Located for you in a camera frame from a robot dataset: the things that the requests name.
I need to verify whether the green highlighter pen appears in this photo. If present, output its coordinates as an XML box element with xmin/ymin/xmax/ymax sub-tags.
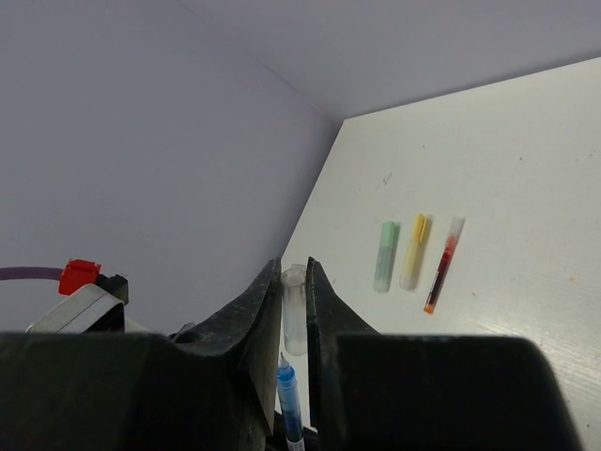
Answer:
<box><xmin>373</xmin><ymin>245</ymin><xmax>396</xmax><ymax>293</ymax></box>

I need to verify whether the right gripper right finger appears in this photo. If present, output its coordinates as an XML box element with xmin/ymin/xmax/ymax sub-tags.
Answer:
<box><xmin>306</xmin><ymin>259</ymin><xmax>581</xmax><ymax>450</ymax></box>

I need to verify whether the clear pen cap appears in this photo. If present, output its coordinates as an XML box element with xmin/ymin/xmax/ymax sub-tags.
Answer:
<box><xmin>449</xmin><ymin>217</ymin><xmax>466</xmax><ymax>239</ymax></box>
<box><xmin>281</xmin><ymin>264</ymin><xmax>307</xmax><ymax>356</ymax></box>

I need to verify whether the blue thin pen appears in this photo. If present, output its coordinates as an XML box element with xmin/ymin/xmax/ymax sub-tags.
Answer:
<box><xmin>277</xmin><ymin>353</ymin><xmax>305</xmax><ymax>451</ymax></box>

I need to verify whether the green pen cap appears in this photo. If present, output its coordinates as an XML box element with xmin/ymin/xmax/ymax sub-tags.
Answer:
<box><xmin>379</xmin><ymin>221</ymin><xmax>399</xmax><ymax>248</ymax></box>

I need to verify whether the yellow highlighter pen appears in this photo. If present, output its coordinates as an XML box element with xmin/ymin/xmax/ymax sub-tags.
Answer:
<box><xmin>399</xmin><ymin>240</ymin><xmax>424</xmax><ymax>290</ymax></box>

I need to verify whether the red thin pen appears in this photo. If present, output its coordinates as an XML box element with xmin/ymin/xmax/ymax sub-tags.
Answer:
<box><xmin>424</xmin><ymin>234</ymin><xmax>458</xmax><ymax>314</ymax></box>

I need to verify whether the yellow pen cap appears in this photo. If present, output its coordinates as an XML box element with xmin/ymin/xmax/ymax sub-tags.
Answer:
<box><xmin>409</xmin><ymin>213</ymin><xmax>430</xmax><ymax>245</ymax></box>

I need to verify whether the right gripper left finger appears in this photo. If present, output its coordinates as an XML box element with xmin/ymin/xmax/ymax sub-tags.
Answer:
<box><xmin>1</xmin><ymin>259</ymin><xmax>281</xmax><ymax>450</ymax></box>

